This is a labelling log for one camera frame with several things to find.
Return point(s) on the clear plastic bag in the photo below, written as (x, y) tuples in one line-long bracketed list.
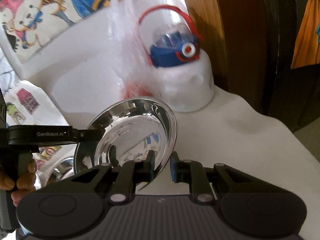
[(129, 58)]

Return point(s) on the steel bowl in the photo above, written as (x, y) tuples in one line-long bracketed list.
[(61, 170)]

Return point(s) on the wooden door frame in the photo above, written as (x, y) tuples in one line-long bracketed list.
[(234, 33)]

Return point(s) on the cartoon character poster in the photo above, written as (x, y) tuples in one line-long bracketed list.
[(31, 24)]

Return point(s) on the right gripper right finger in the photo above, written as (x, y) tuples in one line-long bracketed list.
[(194, 174)]

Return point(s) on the shallow steel plate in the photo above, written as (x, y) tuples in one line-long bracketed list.
[(131, 128)]

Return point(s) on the person's left hand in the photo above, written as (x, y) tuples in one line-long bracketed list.
[(23, 186)]

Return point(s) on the colourful houses poster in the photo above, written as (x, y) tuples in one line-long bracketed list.
[(28, 104)]

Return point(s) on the white blue water bottle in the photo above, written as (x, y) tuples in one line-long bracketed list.
[(182, 68)]

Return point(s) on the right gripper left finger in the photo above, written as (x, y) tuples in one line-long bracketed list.
[(132, 173)]

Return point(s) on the printed white tablecloth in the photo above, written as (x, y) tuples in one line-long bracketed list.
[(230, 131)]

